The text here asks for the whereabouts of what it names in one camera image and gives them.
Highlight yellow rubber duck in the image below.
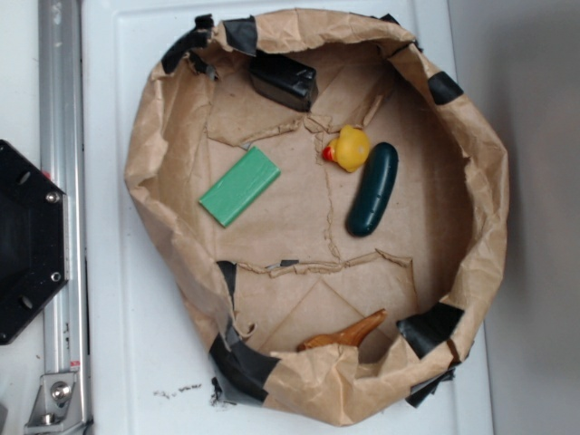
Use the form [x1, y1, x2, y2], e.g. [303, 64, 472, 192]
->
[322, 125, 371, 173]

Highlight brown paper bag bin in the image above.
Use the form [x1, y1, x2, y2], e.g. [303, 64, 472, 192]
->
[124, 9, 509, 426]

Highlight green rectangular block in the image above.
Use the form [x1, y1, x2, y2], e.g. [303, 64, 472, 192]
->
[198, 147, 281, 227]

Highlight dark green toy cucumber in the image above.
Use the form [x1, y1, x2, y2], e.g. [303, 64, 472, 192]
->
[346, 142, 399, 237]

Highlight brown toy croissant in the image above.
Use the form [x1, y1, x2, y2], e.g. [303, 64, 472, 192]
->
[296, 309, 388, 352]

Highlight black tape-wrapped block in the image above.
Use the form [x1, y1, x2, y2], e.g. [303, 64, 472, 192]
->
[249, 52, 318, 112]

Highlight aluminium extrusion rail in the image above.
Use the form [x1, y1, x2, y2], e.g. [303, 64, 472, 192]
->
[38, 1, 93, 434]

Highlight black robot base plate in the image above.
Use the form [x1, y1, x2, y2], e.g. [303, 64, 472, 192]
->
[1, 140, 68, 345]

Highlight metal corner bracket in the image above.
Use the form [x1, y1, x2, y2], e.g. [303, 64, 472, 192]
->
[24, 372, 82, 434]

